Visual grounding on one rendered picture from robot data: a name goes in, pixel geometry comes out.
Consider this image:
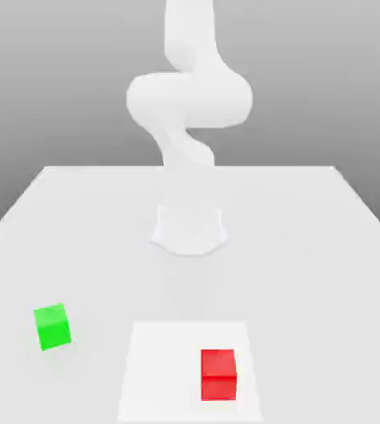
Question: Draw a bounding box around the small red cube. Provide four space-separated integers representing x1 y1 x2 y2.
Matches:
200 348 238 402

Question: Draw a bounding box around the small green cube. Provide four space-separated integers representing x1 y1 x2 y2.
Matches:
32 302 73 352

